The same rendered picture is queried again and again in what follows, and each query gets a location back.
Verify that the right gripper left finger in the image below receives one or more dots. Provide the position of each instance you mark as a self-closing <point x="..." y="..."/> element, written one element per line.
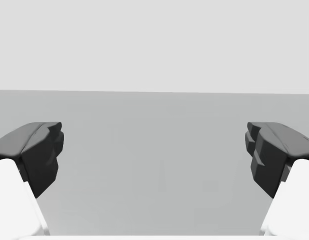
<point x="32" y="162"/>

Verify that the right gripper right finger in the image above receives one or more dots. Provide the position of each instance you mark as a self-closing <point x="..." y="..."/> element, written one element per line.
<point x="274" y="160"/>

